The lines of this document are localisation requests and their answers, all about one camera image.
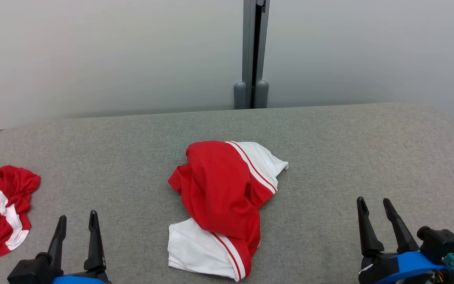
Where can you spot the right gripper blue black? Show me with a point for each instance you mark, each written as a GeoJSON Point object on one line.
{"type": "Point", "coordinates": [400, 268]}

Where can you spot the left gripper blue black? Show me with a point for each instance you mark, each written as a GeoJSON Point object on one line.
{"type": "Point", "coordinates": [81, 279]}

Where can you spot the red and white polo shirt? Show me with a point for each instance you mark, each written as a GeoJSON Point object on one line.
{"type": "Point", "coordinates": [219, 189]}

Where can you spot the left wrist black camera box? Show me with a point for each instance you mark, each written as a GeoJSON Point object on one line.
{"type": "Point", "coordinates": [34, 272]}

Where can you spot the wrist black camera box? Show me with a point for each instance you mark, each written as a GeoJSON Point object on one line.
{"type": "Point", "coordinates": [34, 272]}
{"type": "Point", "coordinates": [441, 242]}

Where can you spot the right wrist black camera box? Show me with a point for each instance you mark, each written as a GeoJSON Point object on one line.
{"type": "Point", "coordinates": [441, 242]}

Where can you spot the grey rounded post foot cap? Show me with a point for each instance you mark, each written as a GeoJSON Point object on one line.
{"type": "Point", "coordinates": [240, 96]}
{"type": "Point", "coordinates": [262, 96]}

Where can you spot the grey metal partition post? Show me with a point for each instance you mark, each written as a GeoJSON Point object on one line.
{"type": "Point", "coordinates": [248, 39]}

